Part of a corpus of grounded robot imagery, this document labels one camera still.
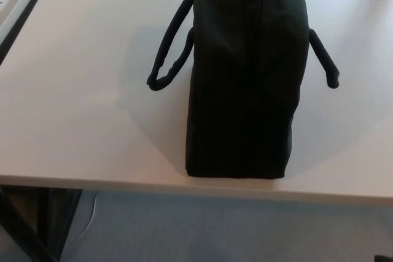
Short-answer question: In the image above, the black fabric lunch bag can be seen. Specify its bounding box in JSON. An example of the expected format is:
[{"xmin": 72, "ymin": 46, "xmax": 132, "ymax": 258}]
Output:
[{"xmin": 146, "ymin": 0, "xmax": 341, "ymax": 180}]

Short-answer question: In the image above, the black metal table leg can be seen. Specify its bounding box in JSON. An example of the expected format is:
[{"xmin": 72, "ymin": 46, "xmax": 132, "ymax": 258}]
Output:
[{"xmin": 33, "ymin": 185, "xmax": 84, "ymax": 262}]

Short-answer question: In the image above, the thin white floor cable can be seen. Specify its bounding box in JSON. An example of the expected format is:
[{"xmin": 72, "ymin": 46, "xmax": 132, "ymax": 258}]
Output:
[{"xmin": 68, "ymin": 193, "xmax": 99, "ymax": 245}]

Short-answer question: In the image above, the black slanted frame bar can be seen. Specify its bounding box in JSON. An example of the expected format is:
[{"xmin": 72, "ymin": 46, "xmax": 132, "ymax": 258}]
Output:
[{"xmin": 0, "ymin": 184, "xmax": 58, "ymax": 262}]

